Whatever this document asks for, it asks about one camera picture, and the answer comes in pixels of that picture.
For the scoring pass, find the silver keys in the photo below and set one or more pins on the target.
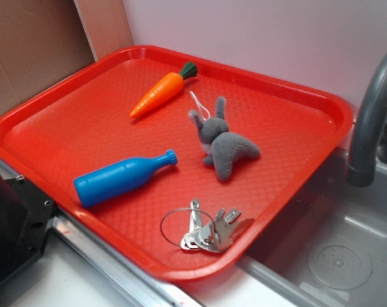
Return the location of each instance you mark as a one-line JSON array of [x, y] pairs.
[[193, 229]]

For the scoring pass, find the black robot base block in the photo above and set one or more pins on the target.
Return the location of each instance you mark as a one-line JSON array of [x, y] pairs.
[[26, 214]]

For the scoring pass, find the grey plush bunny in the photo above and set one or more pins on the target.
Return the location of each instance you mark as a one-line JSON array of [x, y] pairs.
[[223, 148]]

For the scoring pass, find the orange toy carrot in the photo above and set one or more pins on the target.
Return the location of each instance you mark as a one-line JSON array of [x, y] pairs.
[[165, 89]]

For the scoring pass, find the blue toy bottle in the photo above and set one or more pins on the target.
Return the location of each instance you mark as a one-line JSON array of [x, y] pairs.
[[119, 178]]

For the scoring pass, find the red plastic tray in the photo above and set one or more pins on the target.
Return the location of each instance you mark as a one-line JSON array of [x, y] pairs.
[[82, 124]]

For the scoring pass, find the grey toy sink basin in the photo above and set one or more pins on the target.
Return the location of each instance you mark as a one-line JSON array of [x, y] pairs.
[[328, 246]]

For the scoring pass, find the brown cardboard panel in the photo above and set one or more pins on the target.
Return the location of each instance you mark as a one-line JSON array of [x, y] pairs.
[[41, 43]]

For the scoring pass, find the grey toy faucet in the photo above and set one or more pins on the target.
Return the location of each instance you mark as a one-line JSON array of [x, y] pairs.
[[369, 138]]

